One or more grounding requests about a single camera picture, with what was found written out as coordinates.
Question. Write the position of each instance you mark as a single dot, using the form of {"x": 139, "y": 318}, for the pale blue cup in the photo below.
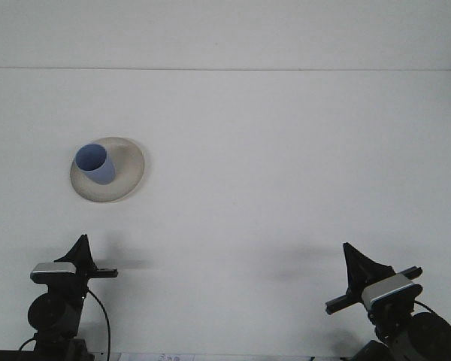
{"x": 97, "y": 169}

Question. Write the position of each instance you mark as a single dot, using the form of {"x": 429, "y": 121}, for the pale round plate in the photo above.
{"x": 129, "y": 169}

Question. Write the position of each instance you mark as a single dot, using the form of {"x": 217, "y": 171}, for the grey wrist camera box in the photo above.
{"x": 54, "y": 271}
{"x": 387, "y": 287}

